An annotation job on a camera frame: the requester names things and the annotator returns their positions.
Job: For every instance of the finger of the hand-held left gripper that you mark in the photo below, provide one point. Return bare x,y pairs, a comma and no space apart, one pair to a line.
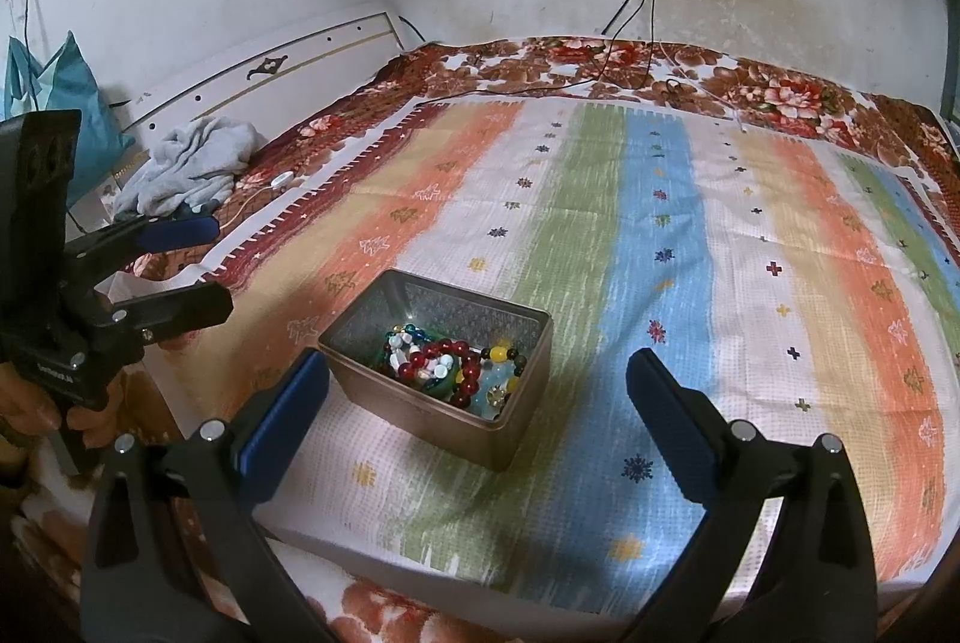
187,309
180,232

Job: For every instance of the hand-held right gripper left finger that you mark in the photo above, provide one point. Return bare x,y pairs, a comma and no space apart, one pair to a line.
289,418

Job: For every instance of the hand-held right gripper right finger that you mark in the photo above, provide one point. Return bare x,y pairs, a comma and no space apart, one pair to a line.
675,425

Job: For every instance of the metal tin box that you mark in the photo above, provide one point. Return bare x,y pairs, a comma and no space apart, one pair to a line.
450,433

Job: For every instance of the gold round pendant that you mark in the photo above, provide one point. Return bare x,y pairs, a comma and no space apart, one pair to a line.
495,397

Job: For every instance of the person's left hand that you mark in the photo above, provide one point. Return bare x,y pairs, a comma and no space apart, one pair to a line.
30,403

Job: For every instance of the grey crumpled cloth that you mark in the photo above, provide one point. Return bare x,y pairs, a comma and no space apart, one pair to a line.
187,155

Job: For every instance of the teal bag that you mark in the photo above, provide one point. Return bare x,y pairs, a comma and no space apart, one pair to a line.
75,88

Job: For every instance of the striped colourful blanket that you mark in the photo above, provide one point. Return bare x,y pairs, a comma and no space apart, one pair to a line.
660,223

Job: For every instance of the white headboard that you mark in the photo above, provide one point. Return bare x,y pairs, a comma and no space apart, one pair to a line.
315,42

